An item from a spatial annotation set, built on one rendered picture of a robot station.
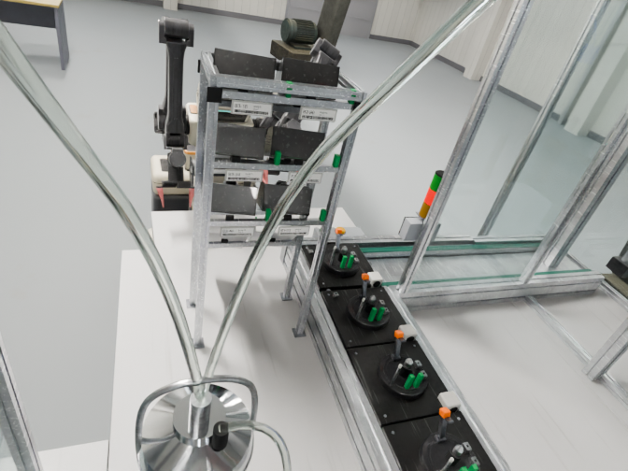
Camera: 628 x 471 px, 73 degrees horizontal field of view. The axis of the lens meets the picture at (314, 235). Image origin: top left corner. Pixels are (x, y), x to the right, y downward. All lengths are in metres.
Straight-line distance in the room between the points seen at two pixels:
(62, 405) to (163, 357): 1.07
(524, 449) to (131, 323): 1.21
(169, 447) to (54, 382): 1.91
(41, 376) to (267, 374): 1.41
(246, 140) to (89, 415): 1.61
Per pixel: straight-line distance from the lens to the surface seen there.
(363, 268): 1.59
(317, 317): 1.36
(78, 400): 2.36
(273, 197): 1.14
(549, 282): 2.04
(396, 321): 1.43
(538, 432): 1.55
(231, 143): 1.04
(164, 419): 0.58
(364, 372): 1.25
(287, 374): 1.33
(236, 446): 0.56
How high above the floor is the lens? 1.91
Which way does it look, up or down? 34 degrees down
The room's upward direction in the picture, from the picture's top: 14 degrees clockwise
